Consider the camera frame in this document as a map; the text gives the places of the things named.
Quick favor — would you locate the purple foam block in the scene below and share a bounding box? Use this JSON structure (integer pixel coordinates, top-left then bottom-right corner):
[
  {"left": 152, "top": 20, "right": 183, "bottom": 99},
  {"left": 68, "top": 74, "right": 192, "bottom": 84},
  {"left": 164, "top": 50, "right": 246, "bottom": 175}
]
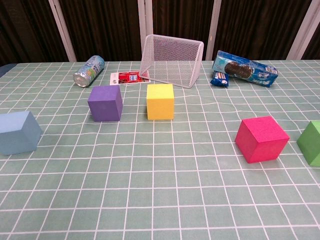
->
[{"left": 87, "top": 84, "right": 124, "bottom": 123}]

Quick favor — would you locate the red foam block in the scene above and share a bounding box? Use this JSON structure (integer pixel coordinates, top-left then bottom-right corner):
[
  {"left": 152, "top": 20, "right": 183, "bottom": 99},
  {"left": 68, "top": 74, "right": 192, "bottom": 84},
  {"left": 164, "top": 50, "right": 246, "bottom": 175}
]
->
[{"left": 234, "top": 115, "right": 291, "bottom": 164}]

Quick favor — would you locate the green foam block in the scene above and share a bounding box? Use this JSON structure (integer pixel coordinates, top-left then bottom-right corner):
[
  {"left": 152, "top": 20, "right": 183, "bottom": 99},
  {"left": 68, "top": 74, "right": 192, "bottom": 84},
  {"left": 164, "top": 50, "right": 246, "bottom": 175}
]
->
[{"left": 296, "top": 120, "right": 320, "bottom": 167}]

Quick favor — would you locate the yellow foam block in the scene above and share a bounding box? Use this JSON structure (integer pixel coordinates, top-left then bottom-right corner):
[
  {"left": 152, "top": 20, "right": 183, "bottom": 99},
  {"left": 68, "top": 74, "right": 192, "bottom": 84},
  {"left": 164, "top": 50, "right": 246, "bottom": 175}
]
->
[{"left": 146, "top": 83, "right": 175, "bottom": 121}]

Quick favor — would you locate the green checked tablecloth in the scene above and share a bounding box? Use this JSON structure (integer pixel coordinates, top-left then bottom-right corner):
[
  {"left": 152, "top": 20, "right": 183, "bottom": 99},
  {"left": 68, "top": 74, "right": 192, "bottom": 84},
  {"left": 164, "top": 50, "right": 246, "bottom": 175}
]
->
[{"left": 0, "top": 59, "right": 320, "bottom": 240}]

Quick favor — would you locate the red white card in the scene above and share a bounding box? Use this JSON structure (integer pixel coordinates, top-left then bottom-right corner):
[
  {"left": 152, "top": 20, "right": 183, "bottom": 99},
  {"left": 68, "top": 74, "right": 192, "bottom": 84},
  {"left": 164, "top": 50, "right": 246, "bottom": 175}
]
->
[{"left": 109, "top": 70, "right": 151, "bottom": 86}]

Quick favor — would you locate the small blue cookie packet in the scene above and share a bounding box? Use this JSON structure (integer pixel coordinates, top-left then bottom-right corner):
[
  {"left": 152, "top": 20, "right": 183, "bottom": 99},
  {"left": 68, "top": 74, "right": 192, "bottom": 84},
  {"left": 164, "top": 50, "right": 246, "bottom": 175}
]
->
[{"left": 209, "top": 70, "right": 230, "bottom": 88}]

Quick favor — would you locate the green blue drink can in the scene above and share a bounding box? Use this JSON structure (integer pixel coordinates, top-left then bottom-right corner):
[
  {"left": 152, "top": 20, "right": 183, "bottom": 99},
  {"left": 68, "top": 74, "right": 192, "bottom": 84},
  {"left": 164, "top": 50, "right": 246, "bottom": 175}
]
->
[{"left": 72, "top": 55, "right": 105, "bottom": 88}]

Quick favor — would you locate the long blue cookie box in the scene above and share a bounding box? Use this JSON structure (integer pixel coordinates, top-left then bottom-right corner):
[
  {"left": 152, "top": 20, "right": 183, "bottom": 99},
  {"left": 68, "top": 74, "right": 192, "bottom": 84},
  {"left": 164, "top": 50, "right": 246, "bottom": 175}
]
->
[{"left": 212, "top": 50, "right": 279, "bottom": 88}]

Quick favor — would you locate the light blue foam block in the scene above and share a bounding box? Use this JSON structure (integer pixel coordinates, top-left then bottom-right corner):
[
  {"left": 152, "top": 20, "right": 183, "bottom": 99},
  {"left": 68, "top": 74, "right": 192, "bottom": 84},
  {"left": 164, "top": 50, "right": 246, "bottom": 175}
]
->
[{"left": 0, "top": 110, "right": 43, "bottom": 156}]

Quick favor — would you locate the dark blue table pad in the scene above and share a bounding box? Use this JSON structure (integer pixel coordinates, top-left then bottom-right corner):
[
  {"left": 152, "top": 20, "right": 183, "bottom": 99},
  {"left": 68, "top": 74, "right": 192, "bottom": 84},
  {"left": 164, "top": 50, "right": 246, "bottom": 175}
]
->
[{"left": 0, "top": 63, "right": 16, "bottom": 79}]

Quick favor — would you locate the white wire mesh basket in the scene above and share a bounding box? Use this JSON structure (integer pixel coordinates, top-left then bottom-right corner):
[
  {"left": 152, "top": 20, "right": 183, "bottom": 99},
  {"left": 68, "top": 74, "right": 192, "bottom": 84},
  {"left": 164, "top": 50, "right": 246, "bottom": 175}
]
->
[{"left": 139, "top": 34, "right": 205, "bottom": 89}]

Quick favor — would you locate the white frame post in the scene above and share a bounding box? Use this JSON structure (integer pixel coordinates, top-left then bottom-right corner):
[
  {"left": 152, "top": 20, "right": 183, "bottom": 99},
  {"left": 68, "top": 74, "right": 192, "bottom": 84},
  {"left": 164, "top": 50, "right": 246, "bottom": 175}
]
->
[
  {"left": 286, "top": 0, "right": 320, "bottom": 60},
  {"left": 137, "top": 0, "right": 154, "bottom": 62},
  {"left": 205, "top": 0, "right": 222, "bottom": 61},
  {"left": 48, "top": 0, "right": 77, "bottom": 62}
]

